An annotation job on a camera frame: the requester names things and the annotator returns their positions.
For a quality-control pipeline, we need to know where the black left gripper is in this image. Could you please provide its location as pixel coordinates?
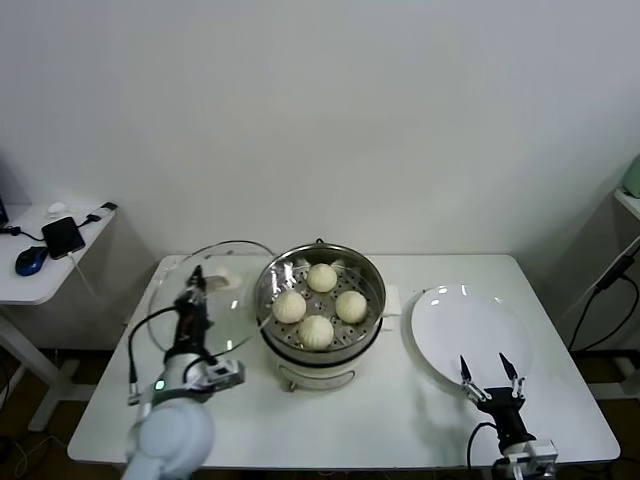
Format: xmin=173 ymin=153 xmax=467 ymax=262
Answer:
xmin=174 ymin=264 xmax=214 ymax=352

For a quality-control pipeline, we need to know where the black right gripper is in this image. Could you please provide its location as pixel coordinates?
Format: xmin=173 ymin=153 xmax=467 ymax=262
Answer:
xmin=458 ymin=352 xmax=534 ymax=444

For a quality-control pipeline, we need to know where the round glass pot lid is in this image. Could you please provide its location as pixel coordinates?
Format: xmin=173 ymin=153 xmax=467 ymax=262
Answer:
xmin=148 ymin=239 xmax=276 ymax=354

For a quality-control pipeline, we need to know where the white steamed baozi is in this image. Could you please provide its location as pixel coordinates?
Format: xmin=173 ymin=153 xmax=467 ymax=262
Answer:
xmin=272 ymin=291 xmax=308 ymax=324
xmin=333 ymin=291 xmax=369 ymax=323
xmin=306 ymin=263 xmax=338 ymax=294
xmin=298 ymin=314 xmax=335 ymax=350

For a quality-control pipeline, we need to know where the stainless steel steamer basket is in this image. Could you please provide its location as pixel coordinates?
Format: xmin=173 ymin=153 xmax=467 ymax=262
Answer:
xmin=240 ymin=243 xmax=402 ymax=354

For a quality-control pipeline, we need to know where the white round plate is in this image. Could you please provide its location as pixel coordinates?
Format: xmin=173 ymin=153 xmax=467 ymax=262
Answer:
xmin=409 ymin=284 xmax=534 ymax=396

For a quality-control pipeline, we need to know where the dark desk foot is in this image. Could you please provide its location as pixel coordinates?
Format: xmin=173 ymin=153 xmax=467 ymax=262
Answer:
xmin=613 ymin=355 xmax=640 ymax=389

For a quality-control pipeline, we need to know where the black smartphone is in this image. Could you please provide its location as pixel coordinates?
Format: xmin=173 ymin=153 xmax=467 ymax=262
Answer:
xmin=40 ymin=216 xmax=86 ymax=260

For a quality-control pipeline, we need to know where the white side table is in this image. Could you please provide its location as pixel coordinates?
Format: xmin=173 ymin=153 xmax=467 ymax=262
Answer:
xmin=0 ymin=202 xmax=121 ymax=434

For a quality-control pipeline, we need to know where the white electric cooking pot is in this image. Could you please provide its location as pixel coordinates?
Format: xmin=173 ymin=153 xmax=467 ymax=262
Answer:
xmin=257 ymin=314 xmax=396 ymax=394

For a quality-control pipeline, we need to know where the blue computer mouse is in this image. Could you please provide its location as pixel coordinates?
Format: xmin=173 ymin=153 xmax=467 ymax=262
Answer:
xmin=13 ymin=246 xmax=47 ymax=277

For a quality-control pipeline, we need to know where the dark laptop screen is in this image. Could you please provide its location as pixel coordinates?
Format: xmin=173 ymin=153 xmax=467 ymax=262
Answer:
xmin=0 ymin=154 xmax=11 ymax=229

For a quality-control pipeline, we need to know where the white shelf table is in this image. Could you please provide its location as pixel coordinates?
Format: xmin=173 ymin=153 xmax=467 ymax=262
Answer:
xmin=613 ymin=187 xmax=640 ymax=221

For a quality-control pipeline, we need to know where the pale green appliance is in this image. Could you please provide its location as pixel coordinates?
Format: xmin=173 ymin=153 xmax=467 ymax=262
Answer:
xmin=619 ymin=153 xmax=640 ymax=199

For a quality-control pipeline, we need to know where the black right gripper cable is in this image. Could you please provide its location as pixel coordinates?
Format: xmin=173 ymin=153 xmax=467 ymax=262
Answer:
xmin=465 ymin=422 xmax=501 ymax=474

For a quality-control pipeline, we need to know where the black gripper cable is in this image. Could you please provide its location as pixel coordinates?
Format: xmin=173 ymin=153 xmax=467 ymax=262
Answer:
xmin=127 ymin=305 xmax=181 ymax=406
xmin=465 ymin=422 xmax=501 ymax=474

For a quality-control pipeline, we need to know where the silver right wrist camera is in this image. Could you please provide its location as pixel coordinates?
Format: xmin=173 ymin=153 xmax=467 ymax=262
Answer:
xmin=494 ymin=438 xmax=559 ymax=480

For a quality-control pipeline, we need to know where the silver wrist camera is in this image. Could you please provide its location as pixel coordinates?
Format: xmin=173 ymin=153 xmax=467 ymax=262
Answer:
xmin=494 ymin=438 xmax=559 ymax=480
xmin=197 ymin=360 xmax=247 ymax=394

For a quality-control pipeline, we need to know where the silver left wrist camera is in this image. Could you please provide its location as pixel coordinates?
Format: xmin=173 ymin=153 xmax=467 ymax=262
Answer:
xmin=197 ymin=360 xmax=247 ymax=394

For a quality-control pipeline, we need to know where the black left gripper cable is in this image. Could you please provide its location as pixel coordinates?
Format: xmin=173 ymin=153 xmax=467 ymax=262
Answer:
xmin=127 ymin=305 xmax=181 ymax=406

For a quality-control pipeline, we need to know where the white charging cable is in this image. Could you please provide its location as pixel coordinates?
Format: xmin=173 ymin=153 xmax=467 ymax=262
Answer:
xmin=67 ymin=252 xmax=99 ymax=301

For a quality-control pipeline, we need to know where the black usb adapter with cable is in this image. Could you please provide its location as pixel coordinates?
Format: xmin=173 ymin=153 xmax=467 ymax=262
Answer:
xmin=79 ymin=201 xmax=119 ymax=229

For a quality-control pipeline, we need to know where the black power cable with adapter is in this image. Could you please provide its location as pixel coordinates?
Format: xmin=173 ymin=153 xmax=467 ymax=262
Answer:
xmin=567 ymin=242 xmax=640 ymax=354

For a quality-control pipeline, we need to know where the black laptop cable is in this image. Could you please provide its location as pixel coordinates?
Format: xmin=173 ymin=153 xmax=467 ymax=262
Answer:
xmin=0 ymin=224 xmax=49 ymax=244

